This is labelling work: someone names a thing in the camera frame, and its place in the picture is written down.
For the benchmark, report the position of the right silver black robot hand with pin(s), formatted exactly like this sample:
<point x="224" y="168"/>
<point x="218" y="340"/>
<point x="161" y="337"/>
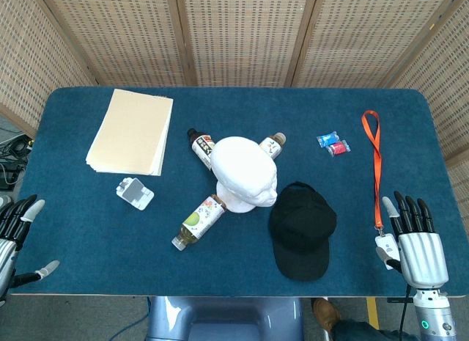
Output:
<point x="423" y="258"/>

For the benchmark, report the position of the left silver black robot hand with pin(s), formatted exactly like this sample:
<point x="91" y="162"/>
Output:
<point x="9" y="223"/>

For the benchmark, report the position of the black baseball cap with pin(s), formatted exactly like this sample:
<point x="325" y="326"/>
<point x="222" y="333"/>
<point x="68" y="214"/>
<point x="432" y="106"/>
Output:
<point x="302" y="227"/>

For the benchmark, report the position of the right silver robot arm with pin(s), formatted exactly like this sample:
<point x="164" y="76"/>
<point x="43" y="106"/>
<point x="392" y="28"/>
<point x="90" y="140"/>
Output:
<point x="436" y="311"/>

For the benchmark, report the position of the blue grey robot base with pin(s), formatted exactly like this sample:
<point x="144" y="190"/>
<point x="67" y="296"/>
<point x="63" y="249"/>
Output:
<point x="223" y="319"/>

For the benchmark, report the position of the white foam mannequin head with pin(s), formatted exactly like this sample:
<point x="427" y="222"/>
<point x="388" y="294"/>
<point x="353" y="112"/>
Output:
<point x="242" y="168"/>

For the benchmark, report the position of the white badge card holder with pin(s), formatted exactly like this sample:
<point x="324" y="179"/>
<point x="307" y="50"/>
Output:
<point x="385" y="245"/>

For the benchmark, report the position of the yellow floor tape strip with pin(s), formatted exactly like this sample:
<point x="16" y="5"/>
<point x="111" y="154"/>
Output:
<point x="372" y="311"/>

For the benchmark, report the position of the dark teal trouser leg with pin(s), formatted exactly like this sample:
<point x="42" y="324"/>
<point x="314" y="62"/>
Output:
<point x="366" y="331"/>

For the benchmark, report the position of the blue table cloth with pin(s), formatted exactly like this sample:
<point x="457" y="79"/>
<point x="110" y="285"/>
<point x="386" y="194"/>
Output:
<point x="110" y="238"/>

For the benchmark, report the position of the brown leather shoe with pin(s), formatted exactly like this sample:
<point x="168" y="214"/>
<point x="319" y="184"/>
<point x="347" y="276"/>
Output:
<point x="325" y="313"/>

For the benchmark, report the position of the white grey phone stand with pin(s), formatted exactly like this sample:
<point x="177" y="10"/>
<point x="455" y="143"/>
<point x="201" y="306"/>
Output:
<point x="135" y="192"/>

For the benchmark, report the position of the red wrapped candy packet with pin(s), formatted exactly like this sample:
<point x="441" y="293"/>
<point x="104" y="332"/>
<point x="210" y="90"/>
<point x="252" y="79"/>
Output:
<point x="339" y="149"/>

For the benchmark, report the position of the blue wrapped candy packet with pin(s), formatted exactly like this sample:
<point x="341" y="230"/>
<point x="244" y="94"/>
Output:
<point x="327" y="140"/>

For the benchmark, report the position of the cream paper stack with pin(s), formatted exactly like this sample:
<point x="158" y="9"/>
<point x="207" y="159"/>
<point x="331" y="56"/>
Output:
<point x="132" y="132"/>

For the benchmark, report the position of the milk tea bottle brown cap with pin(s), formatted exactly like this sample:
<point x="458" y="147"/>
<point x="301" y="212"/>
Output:
<point x="273" y="144"/>

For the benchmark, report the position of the green tea bottle clear cap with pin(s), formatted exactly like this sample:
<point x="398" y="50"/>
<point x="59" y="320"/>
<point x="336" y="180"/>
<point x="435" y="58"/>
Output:
<point x="199" y="221"/>

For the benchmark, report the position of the dark tea bottle black cap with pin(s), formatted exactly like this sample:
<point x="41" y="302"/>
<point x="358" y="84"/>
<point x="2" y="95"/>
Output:
<point x="201" y="148"/>

